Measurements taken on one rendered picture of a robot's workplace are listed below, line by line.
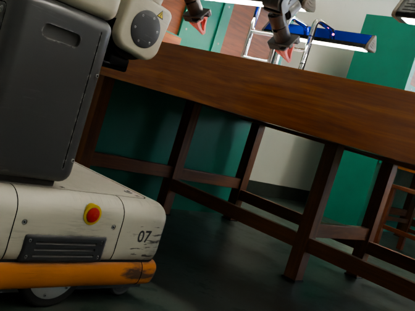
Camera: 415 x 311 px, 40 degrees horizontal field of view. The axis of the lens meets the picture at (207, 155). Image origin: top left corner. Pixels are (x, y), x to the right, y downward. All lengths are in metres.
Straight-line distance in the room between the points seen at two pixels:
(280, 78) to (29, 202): 0.89
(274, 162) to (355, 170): 0.71
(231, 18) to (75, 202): 1.93
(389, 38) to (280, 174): 1.50
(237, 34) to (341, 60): 2.58
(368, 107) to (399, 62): 3.34
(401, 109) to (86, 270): 0.92
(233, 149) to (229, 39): 0.66
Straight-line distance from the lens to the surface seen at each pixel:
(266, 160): 4.96
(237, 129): 3.32
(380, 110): 1.62
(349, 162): 4.95
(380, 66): 5.02
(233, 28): 3.10
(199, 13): 2.24
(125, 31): 1.57
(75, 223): 1.36
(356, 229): 2.71
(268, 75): 1.83
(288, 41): 2.02
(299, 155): 5.37
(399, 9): 2.02
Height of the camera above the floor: 0.55
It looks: 4 degrees down
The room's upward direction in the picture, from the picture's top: 17 degrees clockwise
